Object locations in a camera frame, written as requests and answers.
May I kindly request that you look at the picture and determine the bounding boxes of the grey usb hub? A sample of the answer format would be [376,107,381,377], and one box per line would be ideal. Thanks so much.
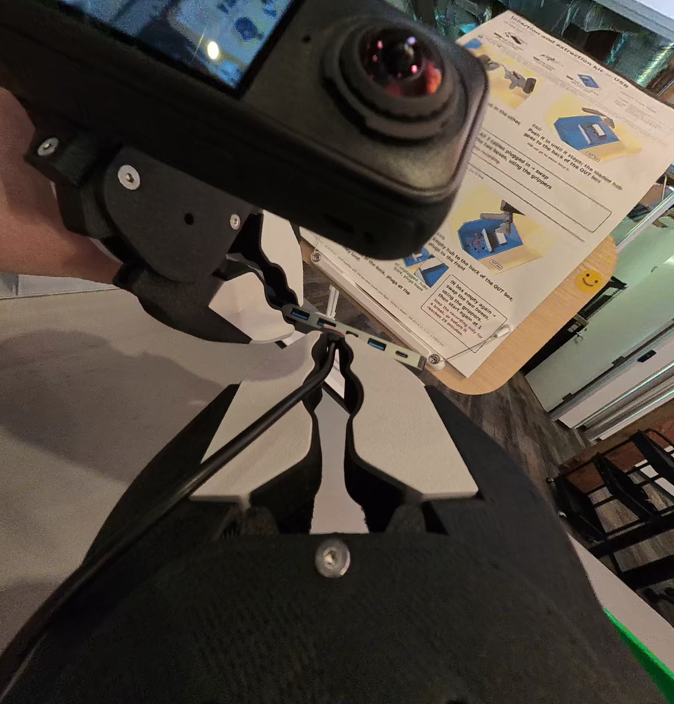
[281,304,429,373]

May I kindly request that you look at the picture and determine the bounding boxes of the black rolling cart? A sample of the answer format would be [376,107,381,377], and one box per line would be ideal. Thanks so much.
[548,429,674,592]

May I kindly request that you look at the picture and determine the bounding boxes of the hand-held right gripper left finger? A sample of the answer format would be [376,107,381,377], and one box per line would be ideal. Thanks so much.
[190,333,331,533]

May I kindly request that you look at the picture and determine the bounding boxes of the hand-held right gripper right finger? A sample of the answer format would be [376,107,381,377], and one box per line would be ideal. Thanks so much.
[337,337,480,533]

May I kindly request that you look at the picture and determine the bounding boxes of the person's left hand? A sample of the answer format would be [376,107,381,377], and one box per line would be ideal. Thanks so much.
[0,81,123,284]

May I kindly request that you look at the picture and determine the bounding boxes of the wire page holder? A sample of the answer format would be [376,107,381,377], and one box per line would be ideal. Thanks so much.
[427,323,512,368]

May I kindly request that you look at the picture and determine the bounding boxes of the printed instruction sheet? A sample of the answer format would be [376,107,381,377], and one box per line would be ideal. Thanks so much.
[301,11,674,380]

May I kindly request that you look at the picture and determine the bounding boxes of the green plastic bin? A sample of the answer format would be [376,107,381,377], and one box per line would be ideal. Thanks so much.
[601,605,674,704]

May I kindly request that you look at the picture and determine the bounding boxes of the metal stand bracket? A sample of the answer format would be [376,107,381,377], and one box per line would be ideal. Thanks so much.
[309,250,343,322]

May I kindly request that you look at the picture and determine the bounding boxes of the black usb cable red plug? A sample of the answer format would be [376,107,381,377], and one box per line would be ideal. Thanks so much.
[0,324,349,704]

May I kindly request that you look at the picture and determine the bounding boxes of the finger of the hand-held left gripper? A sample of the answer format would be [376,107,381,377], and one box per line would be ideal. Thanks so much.
[206,275,297,345]
[248,210,306,310]

